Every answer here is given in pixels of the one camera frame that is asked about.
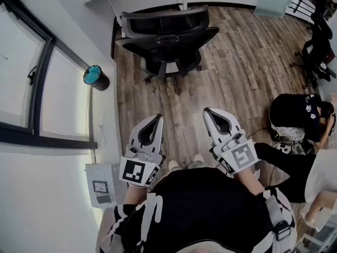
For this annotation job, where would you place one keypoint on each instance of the person's black striped shirt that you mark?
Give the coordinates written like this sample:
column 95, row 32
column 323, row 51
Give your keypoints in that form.
column 200, row 207

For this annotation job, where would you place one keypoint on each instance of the person's right shoe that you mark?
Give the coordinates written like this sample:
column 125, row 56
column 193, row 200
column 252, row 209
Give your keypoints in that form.
column 198, row 159

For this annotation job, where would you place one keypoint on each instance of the black office chair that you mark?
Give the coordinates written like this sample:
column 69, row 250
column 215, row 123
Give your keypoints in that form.
column 168, row 43

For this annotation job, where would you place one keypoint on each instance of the white paper box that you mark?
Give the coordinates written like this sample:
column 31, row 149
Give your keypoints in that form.
column 101, row 173

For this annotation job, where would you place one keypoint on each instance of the person's right forearm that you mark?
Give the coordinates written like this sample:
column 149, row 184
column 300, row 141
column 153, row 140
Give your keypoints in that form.
column 247, row 180

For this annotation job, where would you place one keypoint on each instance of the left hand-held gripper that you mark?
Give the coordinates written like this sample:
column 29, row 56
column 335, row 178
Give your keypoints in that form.
column 133, row 170

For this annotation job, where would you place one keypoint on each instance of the black swivel chair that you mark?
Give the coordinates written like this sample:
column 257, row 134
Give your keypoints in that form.
column 316, row 49

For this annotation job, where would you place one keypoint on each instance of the black framed window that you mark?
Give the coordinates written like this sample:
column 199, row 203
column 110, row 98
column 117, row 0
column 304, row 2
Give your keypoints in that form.
column 18, row 62

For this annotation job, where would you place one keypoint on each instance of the person's left forearm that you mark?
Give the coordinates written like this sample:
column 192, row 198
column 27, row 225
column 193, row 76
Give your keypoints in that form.
column 134, row 194

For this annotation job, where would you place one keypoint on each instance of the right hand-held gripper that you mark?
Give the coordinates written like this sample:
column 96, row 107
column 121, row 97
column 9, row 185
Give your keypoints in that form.
column 241, row 157

